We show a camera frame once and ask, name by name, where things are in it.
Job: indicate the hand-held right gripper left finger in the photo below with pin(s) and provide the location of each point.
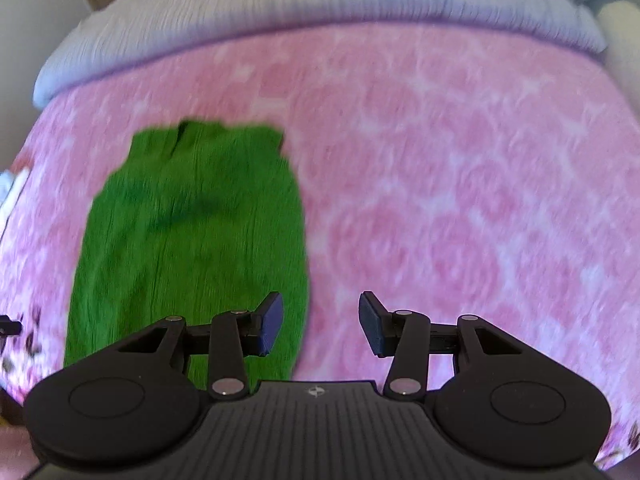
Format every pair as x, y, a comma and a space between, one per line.
271, 322

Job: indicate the pink floral blanket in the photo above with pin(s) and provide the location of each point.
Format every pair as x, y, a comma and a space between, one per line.
430, 200

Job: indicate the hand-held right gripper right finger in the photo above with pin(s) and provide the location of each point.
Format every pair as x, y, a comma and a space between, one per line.
371, 325

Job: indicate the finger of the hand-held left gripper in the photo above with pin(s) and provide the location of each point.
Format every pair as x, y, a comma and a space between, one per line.
10, 326

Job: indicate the pale ribbed quilt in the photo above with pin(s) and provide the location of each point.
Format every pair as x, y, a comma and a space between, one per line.
300, 15

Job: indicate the green knitted sweater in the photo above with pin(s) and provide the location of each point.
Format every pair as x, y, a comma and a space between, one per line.
190, 240

